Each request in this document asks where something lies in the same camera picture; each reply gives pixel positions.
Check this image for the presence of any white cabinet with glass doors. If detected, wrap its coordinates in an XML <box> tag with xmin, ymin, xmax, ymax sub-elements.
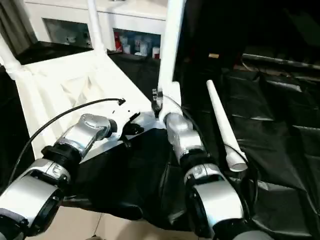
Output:
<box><xmin>24</xmin><ymin>0</ymin><xmax>169</xmax><ymax>60</ymax></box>

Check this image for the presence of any black mat cover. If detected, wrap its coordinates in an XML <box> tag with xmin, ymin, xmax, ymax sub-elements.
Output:
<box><xmin>0</xmin><ymin>41</ymin><xmax>320</xmax><ymax>237</ymax></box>

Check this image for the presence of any white plastic table top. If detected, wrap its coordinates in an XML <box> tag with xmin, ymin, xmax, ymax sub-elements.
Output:
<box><xmin>4</xmin><ymin>47</ymin><xmax>167</xmax><ymax>165</ymax></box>

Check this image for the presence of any black case with gold label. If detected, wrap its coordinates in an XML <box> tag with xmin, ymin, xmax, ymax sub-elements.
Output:
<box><xmin>174</xmin><ymin>0</ymin><xmax>245</xmax><ymax>74</ymax></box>

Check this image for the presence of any white plastic table leg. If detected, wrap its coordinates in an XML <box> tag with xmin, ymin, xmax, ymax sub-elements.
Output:
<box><xmin>86</xmin><ymin>0</ymin><xmax>108</xmax><ymax>55</ymax></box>
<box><xmin>156</xmin><ymin>0</ymin><xmax>187</xmax><ymax>94</ymax></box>
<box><xmin>0</xmin><ymin>34</ymin><xmax>23</xmax><ymax>77</ymax></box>
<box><xmin>205</xmin><ymin>79</ymin><xmax>249</xmax><ymax>173</ymax></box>

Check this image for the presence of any grey curtain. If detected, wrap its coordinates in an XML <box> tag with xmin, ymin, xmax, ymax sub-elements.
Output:
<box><xmin>0</xmin><ymin>0</ymin><xmax>39</xmax><ymax>55</ymax></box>

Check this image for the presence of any grey metal rod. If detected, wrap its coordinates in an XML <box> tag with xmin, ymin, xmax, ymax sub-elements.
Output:
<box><xmin>241</xmin><ymin>53</ymin><xmax>320</xmax><ymax>70</ymax></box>

